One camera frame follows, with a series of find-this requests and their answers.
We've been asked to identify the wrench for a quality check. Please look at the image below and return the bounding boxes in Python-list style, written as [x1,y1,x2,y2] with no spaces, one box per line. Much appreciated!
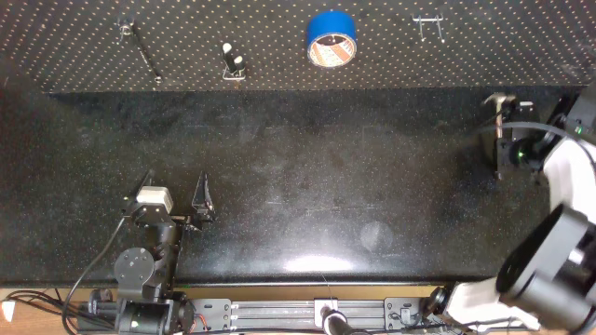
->
[119,20,166,86]

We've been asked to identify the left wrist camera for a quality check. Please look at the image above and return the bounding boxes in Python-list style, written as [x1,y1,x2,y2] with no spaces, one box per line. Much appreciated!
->
[136,185,175,215]

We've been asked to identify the pliers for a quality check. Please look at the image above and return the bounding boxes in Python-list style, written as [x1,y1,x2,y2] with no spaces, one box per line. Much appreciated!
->
[222,42,247,89]

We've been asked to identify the mounting rail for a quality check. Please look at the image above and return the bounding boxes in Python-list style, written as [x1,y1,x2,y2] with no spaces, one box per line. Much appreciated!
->
[74,287,451,335]

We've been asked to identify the roll of blue tape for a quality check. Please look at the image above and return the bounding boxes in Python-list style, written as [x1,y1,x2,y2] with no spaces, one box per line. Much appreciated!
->
[305,10,359,70]

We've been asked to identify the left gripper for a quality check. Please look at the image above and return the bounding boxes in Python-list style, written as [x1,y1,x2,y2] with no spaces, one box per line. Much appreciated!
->
[121,168,217,233]

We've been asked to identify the black cable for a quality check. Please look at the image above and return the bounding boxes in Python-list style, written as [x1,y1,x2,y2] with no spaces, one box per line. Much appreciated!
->
[61,216,128,335]
[477,120,596,168]

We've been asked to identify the hammer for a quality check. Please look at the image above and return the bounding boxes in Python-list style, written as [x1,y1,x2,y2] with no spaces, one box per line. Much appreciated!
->
[482,91,518,181]

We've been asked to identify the black pegboard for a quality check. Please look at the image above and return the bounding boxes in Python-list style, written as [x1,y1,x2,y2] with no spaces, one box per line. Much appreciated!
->
[0,0,596,94]

